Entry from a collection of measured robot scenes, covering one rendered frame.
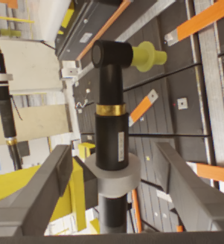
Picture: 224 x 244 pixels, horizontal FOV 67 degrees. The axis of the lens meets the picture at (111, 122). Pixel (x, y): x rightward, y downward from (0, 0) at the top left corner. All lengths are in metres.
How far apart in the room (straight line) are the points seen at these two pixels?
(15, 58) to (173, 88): 4.50
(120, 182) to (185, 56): 0.29
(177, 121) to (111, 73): 0.25
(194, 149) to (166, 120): 0.09
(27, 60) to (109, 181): 4.62
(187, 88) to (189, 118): 0.06
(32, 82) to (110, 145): 4.43
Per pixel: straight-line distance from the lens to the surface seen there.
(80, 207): 0.22
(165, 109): 0.42
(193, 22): 0.40
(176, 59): 0.42
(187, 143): 0.42
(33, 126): 4.54
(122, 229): 0.31
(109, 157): 0.23
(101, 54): 0.21
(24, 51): 4.84
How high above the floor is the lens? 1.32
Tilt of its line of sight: 29 degrees down
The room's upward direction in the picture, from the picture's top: 100 degrees counter-clockwise
